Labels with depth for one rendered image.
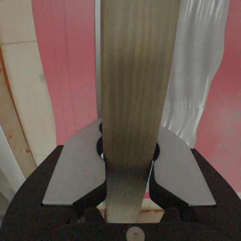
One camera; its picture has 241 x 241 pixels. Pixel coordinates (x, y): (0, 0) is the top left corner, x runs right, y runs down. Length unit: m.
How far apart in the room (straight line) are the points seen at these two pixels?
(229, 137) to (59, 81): 0.26
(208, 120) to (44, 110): 0.23
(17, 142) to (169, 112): 0.21
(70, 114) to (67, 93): 0.03
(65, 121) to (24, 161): 0.10
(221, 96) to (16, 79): 0.26
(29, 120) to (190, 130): 0.23
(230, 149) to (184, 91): 0.15
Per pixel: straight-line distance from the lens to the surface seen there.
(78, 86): 0.17
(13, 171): 0.26
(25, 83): 0.20
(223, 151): 0.28
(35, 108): 0.21
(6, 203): 0.35
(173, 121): 0.19
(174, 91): 0.17
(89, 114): 0.18
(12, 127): 0.22
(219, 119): 0.23
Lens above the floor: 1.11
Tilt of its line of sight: 61 degrees down
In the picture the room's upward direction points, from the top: 180 degrees clockwise
